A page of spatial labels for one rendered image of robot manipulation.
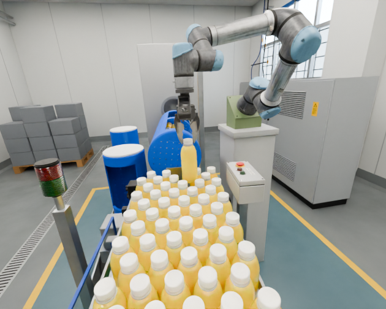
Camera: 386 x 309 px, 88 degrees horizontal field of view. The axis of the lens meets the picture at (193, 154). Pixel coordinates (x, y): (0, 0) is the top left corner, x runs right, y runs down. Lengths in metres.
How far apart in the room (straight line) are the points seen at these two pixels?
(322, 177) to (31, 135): 4.63
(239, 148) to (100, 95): 5.27
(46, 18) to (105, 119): 2.61
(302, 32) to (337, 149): 1.83
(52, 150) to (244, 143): 3.88
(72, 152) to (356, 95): 4.40
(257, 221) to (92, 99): 5.48
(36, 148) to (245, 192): 4.29
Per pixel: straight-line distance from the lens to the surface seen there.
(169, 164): 1.07
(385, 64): 3.70
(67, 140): 4.45
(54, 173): 0.69
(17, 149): 4.86
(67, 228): 0.78
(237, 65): 6.60
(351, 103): 2.57
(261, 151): 1.43
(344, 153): 2.71
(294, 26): 0.99
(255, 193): 0.82
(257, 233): 1.78
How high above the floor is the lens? 1.45
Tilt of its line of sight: 19 degrees down
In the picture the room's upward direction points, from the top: 3 degrees counter-clockwise
